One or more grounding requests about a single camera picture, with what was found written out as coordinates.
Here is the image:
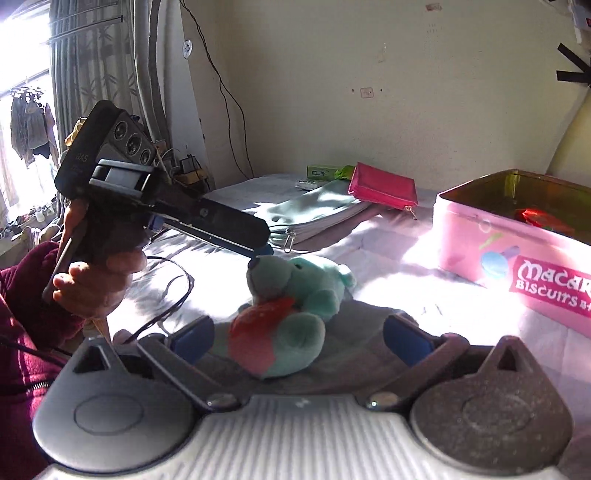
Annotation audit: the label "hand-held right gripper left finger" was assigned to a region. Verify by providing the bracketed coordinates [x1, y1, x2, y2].
[60, 316, 242, 414]

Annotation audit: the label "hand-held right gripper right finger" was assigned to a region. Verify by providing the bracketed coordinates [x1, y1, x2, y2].
[365, 314, 550, 411]

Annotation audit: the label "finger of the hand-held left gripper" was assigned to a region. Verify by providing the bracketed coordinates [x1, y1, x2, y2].
[159, 220, 274, 268]
[154, 185, 271, 250]

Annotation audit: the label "light teal zip pouch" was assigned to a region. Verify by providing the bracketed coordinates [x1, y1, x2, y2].
[252, 179, 384, 252]

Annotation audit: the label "teal plush toy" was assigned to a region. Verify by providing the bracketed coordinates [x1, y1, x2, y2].
[210, 255, 358, 380]

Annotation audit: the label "person's left hand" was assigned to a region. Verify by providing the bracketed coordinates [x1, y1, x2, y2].
[52, 202, 149, 320]

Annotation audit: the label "yellow power strip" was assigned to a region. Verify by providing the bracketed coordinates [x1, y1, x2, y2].
[173, 170, 209, 186]

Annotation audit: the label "hanging clothes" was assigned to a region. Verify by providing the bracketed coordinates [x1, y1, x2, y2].
[9, 87, 60, 168]

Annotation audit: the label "grey patterned curtain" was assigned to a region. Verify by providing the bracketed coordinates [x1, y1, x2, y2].
[47, 0, 153, 158]

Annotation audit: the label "row of shoes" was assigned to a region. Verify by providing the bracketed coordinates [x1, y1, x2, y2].
[0, 203, 63, 245]

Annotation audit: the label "green white small box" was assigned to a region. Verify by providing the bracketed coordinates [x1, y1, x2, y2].
[307, 164, 343, 182]

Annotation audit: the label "pink biscuit tin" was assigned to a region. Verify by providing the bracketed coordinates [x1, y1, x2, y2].
[431, 169, 591, 319]

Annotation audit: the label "pink zip wallet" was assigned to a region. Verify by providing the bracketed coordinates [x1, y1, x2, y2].
[348, 161, 419, 220]

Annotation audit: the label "red packet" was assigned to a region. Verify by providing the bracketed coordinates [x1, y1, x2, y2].
[515, 208, 575, 234]

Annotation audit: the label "black wall cable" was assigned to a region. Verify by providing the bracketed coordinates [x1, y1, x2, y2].
[179, 0, 253, 181]

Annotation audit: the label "black wall tape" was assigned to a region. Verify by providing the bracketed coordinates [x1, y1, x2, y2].
[555, 42, 591, 86]

